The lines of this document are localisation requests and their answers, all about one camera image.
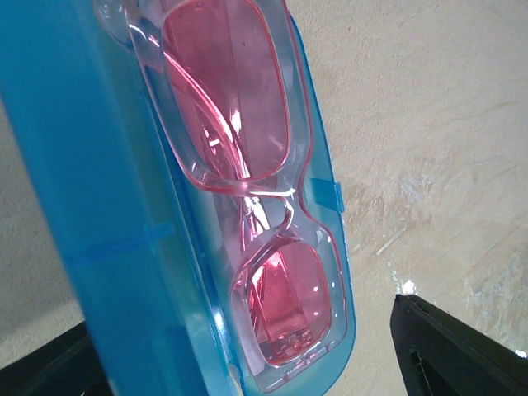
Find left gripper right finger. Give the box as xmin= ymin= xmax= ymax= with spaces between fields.
xmin=390 ymin=295 xmax=527 ymax=395

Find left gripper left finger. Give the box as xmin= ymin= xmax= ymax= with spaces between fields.
xmin=1 ymin=323 xmax=111 ymax=395

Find blue hard glasses case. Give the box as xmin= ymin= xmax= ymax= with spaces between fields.
xmin=1 ymin=1 xmax=356 ymax=395

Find red translucent sunglasses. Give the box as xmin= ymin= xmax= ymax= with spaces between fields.
xmin=93 ymin=1 xmax=348 ymax=394

